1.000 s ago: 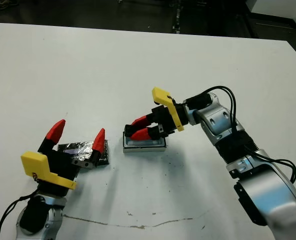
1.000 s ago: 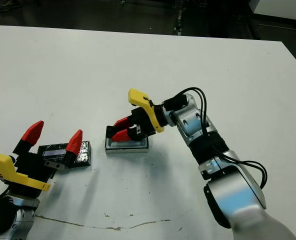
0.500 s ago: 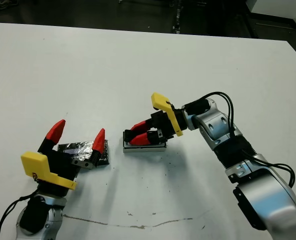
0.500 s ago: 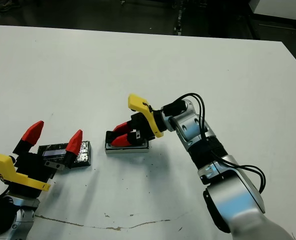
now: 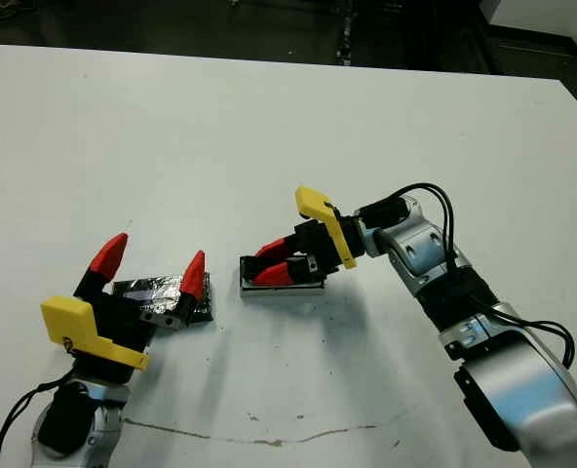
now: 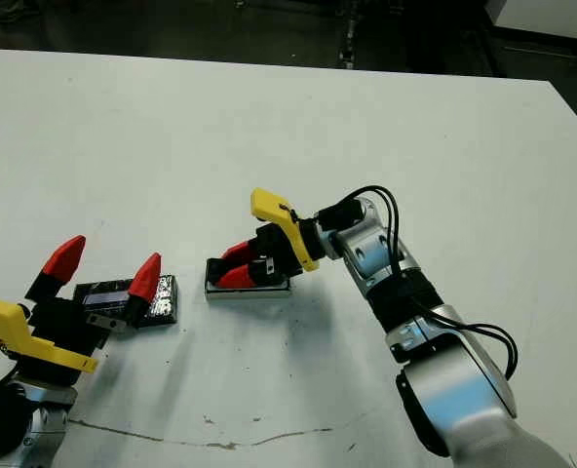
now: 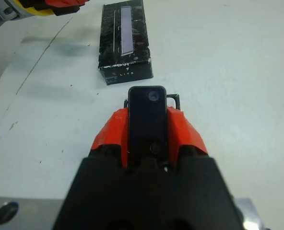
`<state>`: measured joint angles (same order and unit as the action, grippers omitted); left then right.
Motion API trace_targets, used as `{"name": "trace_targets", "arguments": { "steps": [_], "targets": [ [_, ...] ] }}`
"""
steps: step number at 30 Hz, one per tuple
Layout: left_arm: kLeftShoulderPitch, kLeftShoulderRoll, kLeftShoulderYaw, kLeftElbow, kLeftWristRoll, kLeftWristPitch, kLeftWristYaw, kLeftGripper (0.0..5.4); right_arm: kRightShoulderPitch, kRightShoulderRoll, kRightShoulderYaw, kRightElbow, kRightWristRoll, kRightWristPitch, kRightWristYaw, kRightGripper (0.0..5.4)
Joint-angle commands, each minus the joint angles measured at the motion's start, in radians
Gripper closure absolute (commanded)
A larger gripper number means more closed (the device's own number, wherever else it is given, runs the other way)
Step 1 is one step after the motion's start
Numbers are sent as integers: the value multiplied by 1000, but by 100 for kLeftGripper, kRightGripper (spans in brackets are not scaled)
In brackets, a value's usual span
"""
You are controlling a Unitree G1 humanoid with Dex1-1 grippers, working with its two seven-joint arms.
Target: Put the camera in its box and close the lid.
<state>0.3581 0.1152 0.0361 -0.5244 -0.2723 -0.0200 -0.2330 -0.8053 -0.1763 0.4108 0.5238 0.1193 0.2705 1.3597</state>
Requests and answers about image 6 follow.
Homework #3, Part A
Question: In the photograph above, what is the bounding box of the white-lined camera box base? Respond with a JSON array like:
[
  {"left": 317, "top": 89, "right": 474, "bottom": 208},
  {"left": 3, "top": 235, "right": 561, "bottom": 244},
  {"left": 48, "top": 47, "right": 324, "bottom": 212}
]
[{"left": 204, "top": 257, "right": 291, "bottom": 297}]

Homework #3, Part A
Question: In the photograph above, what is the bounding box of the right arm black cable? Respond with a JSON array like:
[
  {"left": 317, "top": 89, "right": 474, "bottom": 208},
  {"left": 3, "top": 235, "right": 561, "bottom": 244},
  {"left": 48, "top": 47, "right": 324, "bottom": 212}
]
[{"left": 339, "top": 184, "right": 519, "bottom": 379}]

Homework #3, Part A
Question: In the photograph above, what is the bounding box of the black glossy box lid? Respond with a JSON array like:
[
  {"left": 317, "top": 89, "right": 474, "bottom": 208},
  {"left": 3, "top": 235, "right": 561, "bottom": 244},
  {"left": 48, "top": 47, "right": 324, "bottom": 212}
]
[{"left": 72, "top": 274, "right": 179, "bottom": 327}]

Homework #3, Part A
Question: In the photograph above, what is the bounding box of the dark shoe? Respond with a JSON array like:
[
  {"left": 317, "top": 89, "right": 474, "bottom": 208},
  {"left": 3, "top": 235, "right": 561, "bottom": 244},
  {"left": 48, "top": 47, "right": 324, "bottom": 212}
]
[{"left": 0, "top": 4, "right": 32, "bottom": 23}]

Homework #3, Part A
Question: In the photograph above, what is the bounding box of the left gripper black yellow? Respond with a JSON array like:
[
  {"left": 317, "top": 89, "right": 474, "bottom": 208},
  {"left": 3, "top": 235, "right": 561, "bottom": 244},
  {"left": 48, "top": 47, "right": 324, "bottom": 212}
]
[{"left": 0, "top": 235, "right": 163, "bottom": 389}]

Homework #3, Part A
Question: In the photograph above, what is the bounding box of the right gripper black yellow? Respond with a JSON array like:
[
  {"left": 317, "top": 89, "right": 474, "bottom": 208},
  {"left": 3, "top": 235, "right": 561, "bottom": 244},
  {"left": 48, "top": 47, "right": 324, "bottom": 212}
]
[{"left": 215, "top": 188, "right": 327, "bottom": 290}]

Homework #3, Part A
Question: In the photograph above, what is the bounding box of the black cable chain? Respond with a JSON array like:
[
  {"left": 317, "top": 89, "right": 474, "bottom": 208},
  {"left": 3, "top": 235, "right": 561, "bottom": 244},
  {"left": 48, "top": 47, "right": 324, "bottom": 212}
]
[{"left": 339, "top": 19, "right": 358, "bottom": 69}]

